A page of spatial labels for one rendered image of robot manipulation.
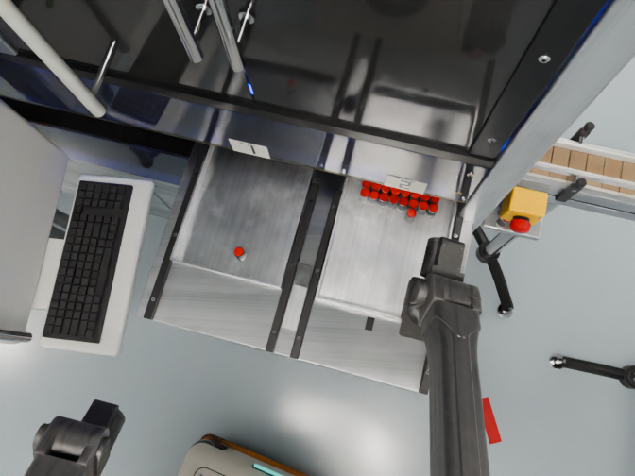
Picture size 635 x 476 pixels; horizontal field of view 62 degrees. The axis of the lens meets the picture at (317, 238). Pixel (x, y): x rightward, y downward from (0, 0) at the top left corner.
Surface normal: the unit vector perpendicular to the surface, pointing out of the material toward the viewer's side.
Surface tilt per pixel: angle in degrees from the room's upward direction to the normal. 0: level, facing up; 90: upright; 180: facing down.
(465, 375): 38
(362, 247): 0
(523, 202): 0
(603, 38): 90
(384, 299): 0
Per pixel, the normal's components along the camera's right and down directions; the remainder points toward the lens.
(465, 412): 0.23, -0.74
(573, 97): -0.25, 0.94
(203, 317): -0.04, -0.25
